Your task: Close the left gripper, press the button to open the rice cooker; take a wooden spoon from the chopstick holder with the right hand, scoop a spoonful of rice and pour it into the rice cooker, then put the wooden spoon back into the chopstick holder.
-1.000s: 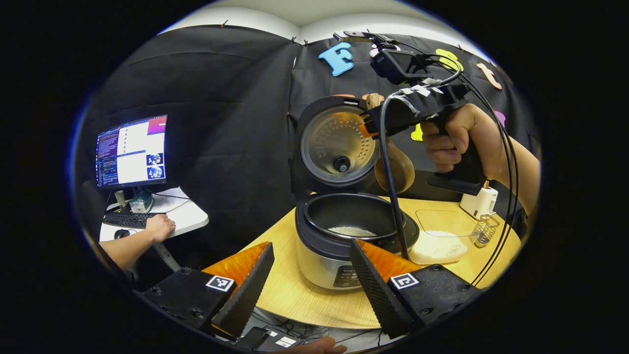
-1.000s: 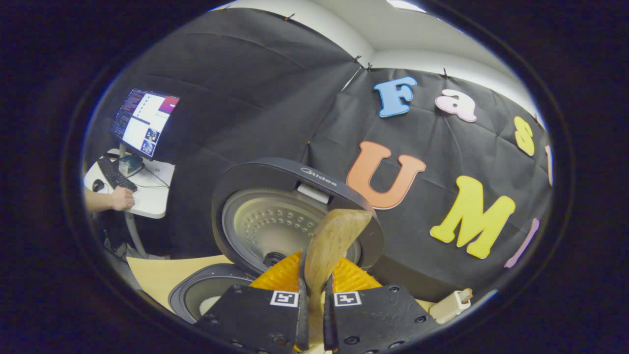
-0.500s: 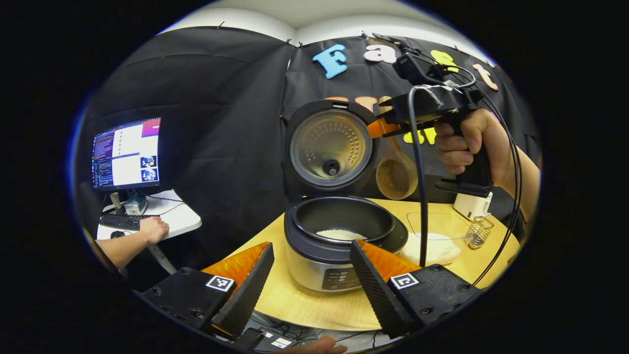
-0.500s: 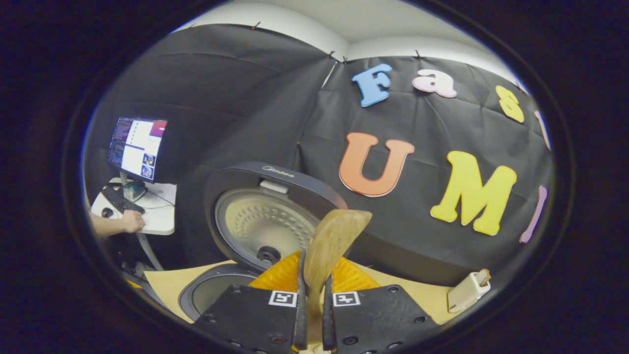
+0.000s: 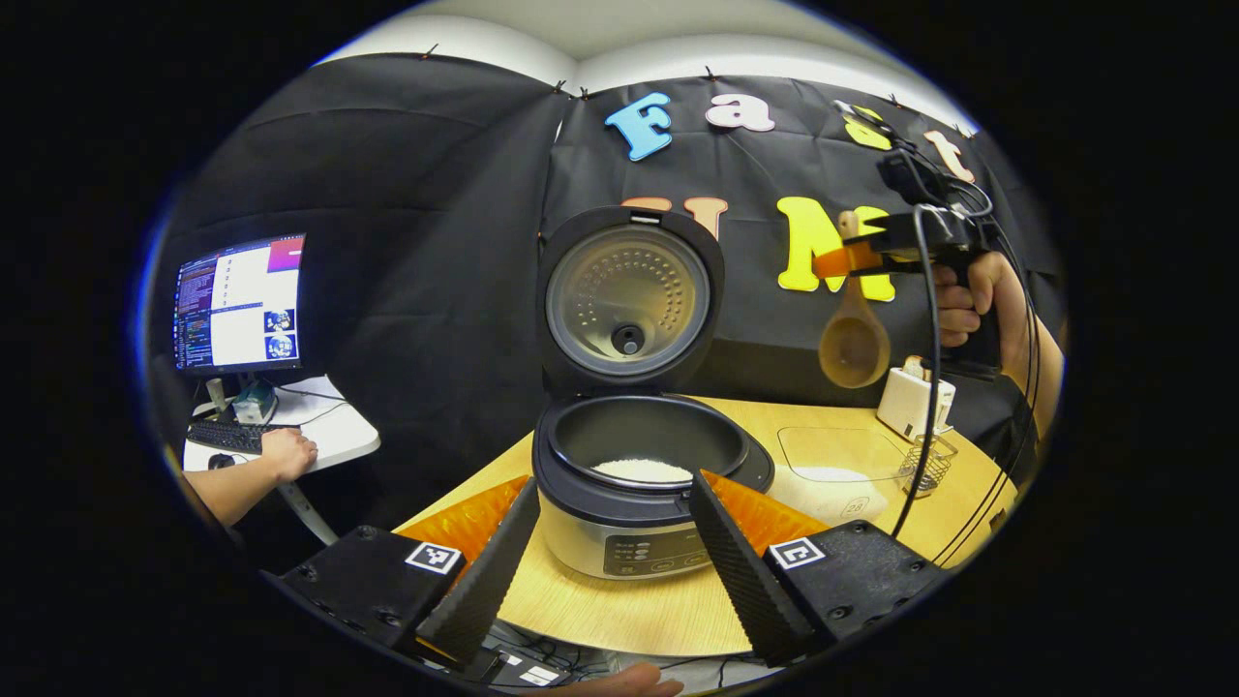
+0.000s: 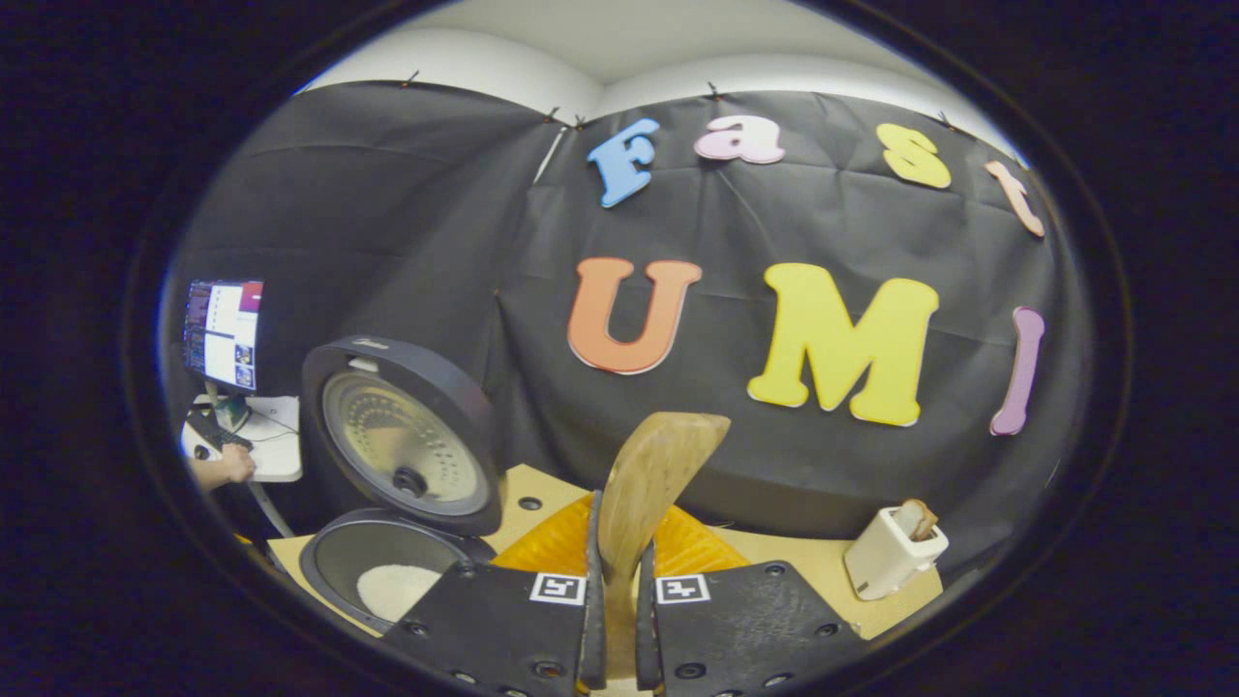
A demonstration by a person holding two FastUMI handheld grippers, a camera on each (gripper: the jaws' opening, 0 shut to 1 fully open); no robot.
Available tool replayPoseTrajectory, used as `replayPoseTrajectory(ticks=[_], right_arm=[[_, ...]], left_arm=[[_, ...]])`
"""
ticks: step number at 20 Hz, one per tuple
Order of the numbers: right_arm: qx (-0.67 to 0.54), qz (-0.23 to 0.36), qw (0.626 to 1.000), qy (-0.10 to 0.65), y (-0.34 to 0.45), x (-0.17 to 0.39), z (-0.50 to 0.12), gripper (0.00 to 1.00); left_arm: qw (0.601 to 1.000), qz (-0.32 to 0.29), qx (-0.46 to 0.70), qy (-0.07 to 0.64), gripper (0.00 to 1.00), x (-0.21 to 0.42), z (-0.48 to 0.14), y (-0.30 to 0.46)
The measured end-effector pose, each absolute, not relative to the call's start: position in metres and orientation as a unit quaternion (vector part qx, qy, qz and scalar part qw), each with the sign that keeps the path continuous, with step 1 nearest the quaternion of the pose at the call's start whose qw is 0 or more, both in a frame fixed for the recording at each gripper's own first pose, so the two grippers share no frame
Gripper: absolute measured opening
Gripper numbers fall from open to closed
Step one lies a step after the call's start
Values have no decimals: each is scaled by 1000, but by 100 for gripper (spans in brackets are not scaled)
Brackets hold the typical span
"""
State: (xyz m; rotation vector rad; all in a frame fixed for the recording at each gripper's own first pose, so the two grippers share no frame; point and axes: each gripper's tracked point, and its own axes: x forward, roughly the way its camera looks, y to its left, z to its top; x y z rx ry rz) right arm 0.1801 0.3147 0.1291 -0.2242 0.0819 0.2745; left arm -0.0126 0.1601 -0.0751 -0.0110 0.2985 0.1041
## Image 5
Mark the black box with white labels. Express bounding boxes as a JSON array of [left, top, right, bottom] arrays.
[[479, 647, 572, 690]]

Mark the silver black rice cooker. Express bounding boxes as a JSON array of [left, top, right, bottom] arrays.
[[530, 205, 775, 580]]

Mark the white toaster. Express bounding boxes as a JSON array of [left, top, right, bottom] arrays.
[[876, 366, 957, 441]]

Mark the clear plastic rice container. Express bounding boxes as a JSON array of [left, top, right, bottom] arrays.
[[776, 426, 916, 529]]

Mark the computer monitor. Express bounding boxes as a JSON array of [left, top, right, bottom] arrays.
[[172, 232, 307, 379]]

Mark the wire metal chopstick holder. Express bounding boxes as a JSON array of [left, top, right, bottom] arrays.
[[895, 433, 959, 499]]

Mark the white side table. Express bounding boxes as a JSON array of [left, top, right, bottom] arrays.
[[184, 376, 381, 548]]

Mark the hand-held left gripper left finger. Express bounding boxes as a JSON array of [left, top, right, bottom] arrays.
[[279, 476, 541, 667]]

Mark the black backdrop cloth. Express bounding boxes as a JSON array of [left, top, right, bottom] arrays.
[[150, 53, 1066, 529]]

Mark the small teal object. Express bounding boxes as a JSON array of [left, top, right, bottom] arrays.
[[232, 379, 280, 425]]

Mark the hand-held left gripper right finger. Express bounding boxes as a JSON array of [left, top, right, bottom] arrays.
[[689, 470, 954, 669]]

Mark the black keyboard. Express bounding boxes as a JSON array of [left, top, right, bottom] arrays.
[[186, 418, 301, 456]]

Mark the wooden spoon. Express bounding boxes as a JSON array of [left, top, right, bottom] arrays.
[[818, 210, 892, 390]]

